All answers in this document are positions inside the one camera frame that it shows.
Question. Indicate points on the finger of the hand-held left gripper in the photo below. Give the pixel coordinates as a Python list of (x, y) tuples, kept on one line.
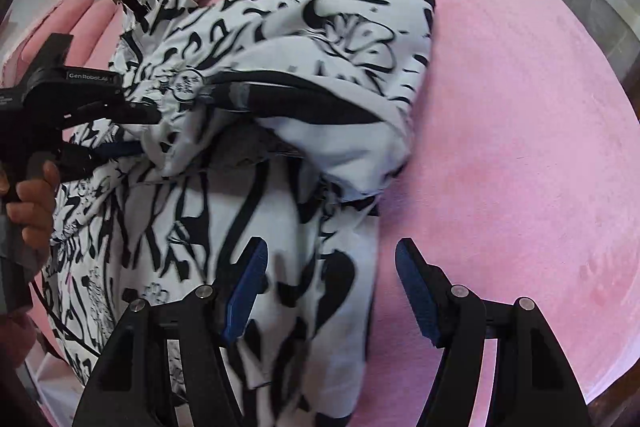
[(120, 151), (125, 114)]

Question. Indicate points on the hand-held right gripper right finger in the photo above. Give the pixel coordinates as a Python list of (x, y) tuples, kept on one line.
[(417, 297)]

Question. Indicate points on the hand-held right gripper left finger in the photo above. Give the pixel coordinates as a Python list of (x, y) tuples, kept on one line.
[(246, 292)]

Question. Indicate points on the black and white printed pants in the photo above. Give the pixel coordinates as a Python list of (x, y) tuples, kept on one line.
[(320, 117)]

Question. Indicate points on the person's left hand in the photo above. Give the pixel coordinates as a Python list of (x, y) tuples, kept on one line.
[(35, 212)]

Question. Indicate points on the pink pillow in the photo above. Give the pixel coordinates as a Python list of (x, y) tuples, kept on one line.
[(97, 32), (60, 22)]

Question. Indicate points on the pink bed sheet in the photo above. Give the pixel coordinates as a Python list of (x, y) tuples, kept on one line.
[(500, 157)]

